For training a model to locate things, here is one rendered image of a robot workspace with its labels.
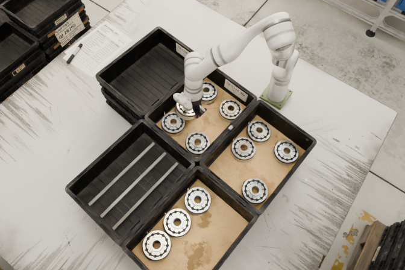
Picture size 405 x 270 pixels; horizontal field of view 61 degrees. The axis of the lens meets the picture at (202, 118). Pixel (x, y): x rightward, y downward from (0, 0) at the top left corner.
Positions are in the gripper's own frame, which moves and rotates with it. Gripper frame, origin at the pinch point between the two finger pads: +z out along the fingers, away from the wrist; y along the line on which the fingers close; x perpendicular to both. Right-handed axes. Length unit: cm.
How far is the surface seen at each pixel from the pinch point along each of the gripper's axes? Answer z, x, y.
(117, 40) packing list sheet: 15, -12, 66
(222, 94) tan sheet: 3.8, -18.1, -1.9
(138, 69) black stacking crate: 3.4, -1.4, 36.4
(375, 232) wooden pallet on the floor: 74, -47, -103
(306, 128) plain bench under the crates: 17, -39, -40
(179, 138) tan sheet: 4.6, 11.3, -3.1
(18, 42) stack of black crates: 46, 18, 137
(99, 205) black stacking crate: 6, 53, 0
